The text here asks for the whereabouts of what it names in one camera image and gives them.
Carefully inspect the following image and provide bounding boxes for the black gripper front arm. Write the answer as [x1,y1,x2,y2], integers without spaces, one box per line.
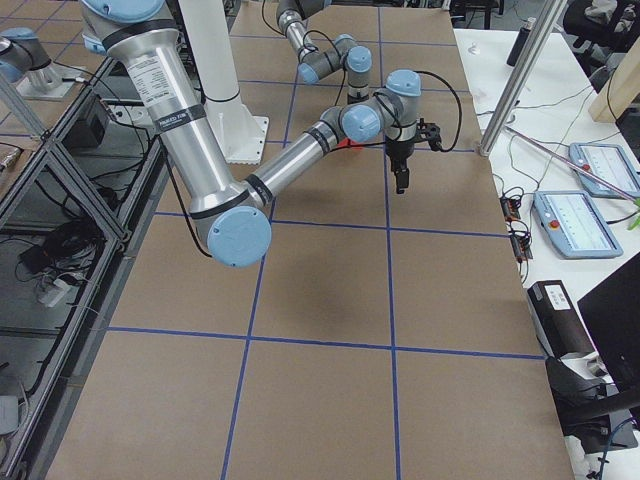
[384,118,442,194]

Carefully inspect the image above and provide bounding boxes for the red block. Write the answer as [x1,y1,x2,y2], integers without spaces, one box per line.
[334,139,364,151]

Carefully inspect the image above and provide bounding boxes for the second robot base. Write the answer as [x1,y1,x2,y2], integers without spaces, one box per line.
[1,27,75,101]

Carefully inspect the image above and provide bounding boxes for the grey robot arm front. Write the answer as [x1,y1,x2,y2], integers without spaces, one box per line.
[81,1,442,267]
[275,0,372,104]

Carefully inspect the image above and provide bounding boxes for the small circuit board upper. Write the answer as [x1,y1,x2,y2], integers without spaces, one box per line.
[500,196,521,222]

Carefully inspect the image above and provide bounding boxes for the small circuit board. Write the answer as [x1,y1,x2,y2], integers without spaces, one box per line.
[500,196,521,222]
[509,231,533,263]

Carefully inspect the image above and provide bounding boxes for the small circuit board lower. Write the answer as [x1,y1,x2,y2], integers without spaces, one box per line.
[509,231,533,263]

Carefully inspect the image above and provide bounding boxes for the blue teach pendant near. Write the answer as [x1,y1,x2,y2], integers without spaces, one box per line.
[533,190,624,260]

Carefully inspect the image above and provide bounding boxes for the blue teach pendant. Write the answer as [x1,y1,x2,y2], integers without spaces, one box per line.
[569,143,639,197]
[533,190,624,260]

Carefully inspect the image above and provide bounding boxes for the black water bottle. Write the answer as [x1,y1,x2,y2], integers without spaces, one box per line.
[506,17,536,67]

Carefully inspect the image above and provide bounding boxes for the blue teach pendant far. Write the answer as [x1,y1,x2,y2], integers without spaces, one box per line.
[569,143,639,197]

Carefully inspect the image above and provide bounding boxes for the dark box with label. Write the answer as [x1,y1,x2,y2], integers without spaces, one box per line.
[526,280,595,360]

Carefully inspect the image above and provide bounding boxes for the wooden plank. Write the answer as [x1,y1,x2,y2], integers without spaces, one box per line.
[589,40,639,123]

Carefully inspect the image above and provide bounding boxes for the black monitor with stand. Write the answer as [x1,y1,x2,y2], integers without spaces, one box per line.
[546,256,639,454]

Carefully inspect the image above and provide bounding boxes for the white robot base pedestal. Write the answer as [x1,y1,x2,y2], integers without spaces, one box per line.
[179,0,269,164]

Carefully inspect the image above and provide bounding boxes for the aluminium frame post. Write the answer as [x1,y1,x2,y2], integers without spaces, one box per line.
[478,0,566,157]

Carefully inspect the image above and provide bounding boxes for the green handled reach stick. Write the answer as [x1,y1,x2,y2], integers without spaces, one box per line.
[504,126,639,218]

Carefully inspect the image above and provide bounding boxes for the aluminium frame rack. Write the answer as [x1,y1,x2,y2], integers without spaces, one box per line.
[1,60,167,479]

